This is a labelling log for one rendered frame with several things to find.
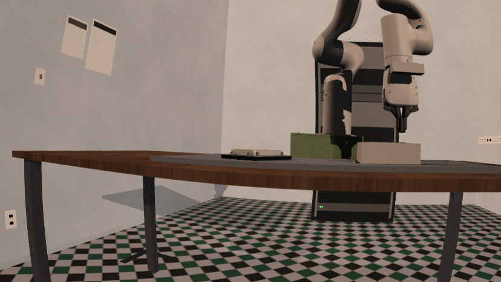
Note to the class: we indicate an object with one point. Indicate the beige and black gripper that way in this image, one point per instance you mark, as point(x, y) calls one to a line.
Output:
point(401, 91)

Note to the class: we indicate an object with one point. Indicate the beige operator panel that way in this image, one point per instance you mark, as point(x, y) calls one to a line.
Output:
point(388, 153)

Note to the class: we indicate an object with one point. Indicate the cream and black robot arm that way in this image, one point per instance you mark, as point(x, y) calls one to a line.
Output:
point(399, 43)

